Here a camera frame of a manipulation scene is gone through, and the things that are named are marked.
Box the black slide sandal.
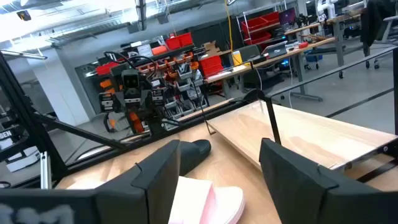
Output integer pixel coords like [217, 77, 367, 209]
[178, 139, 213, 177]

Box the black hanging jacket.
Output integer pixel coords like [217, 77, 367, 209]
[359, 0, 391, 48]

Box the purple lit monitor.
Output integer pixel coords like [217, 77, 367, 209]
[277, 7, 297, 27]

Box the yellow box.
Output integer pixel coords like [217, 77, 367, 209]
[231, 50, 244, 67]

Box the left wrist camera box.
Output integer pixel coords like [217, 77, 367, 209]
[121, 69, 141, 90]

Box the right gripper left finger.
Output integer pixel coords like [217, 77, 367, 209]
[94, 139, 182, 224]

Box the wooden shelf black wire frame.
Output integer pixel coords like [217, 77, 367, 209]
[191, 79, 398, 184]

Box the silver aluminium extrusion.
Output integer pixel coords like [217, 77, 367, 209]
[40, 151, 52, 190]

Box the open grey laptop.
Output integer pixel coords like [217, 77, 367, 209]
[262, 40, 289, 59]

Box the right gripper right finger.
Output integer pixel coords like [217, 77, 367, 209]
[259, 138, 348, 224]

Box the red storage bin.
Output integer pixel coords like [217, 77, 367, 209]
[198, 55, 225, 78]
[164, 36, 182, 51]
[95, 61, 121, 77]
[241, 16, 269, 32]
[261, 11, 281, 26]
[178, 32, 194, 48]
[244, 30, 272, 45]

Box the white humanoid robot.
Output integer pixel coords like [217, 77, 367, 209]
[316, 0, 338, 23]

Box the pink slide sandal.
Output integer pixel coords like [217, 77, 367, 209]
[167, 175, 246, 224]

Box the wooden top grey desk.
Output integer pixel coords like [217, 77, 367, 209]
[284, 8, 366, 68]
[203, 36, 339, 102]

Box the storage rack with small bins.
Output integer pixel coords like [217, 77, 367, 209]
[136, 51, 208, 128]

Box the cardboard box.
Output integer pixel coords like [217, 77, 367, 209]
[201, 40, 222, 57]

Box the black office chair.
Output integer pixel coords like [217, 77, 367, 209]
[238, 44, 268, 91]

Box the white wire shelving rack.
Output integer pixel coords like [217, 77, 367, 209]
[235, 9, 281, 47]

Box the orange storage bin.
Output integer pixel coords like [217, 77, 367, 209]
[151, 45, 169, 57]

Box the yellow hanging cable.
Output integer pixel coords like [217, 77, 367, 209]
[223, 0, 234, 54]

